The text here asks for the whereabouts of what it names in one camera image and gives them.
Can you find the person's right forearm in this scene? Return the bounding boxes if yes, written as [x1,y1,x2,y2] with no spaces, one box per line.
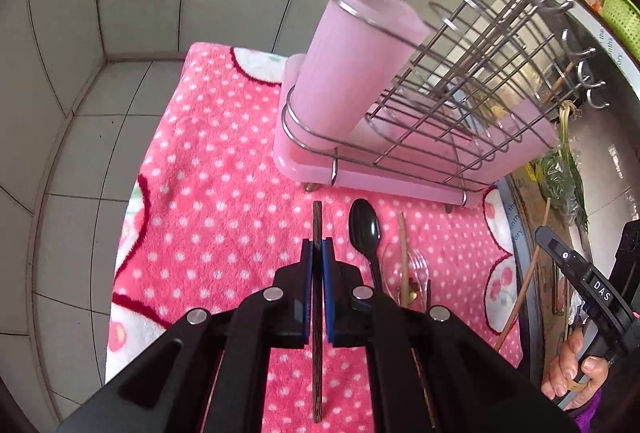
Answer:
[575,388,611,433]

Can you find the pink polka dot blanket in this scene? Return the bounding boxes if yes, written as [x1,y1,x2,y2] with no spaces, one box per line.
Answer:
[105,42,521,433]

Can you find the light wooden spoon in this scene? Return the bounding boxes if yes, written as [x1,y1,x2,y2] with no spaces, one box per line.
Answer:
[396,211,421,309]

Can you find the green plastic basket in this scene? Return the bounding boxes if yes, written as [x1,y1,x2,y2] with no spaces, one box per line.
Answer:
[600,0,640,58]

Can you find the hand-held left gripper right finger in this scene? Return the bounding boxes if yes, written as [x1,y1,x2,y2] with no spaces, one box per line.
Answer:
[321,238,581,433]

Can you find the person's right hand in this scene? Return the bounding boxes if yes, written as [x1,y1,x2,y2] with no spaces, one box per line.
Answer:
[541,330,613,411]

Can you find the dark wooden chopstick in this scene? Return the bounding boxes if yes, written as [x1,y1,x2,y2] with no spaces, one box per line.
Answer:
[311,200,326,424]

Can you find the pink plastic utensil cup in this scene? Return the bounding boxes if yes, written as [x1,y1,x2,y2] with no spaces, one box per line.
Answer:
[475,98,561,154]
[287,0,436,148]

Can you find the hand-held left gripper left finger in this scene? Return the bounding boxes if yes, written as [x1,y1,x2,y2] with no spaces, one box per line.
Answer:
[57,238,316,433]

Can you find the clear plastic spoon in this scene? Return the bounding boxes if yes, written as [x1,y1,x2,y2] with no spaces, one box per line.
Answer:
[382,240,433,311]

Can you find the green onions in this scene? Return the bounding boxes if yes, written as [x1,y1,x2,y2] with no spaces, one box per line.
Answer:
[537,100,591,234]

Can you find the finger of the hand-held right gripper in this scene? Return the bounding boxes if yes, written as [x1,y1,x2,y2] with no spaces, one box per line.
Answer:
[535,225,617,309]
[620,219,640,314]

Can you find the pink plastic drip tray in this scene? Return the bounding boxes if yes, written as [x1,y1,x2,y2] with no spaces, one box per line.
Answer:
[272,53,561,204]

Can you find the light wooden chopstick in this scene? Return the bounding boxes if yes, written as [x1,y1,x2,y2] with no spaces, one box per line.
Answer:
[495,199,551,351]

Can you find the black plastic spoon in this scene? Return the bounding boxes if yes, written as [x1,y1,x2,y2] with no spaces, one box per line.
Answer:
[348,198,383,299]

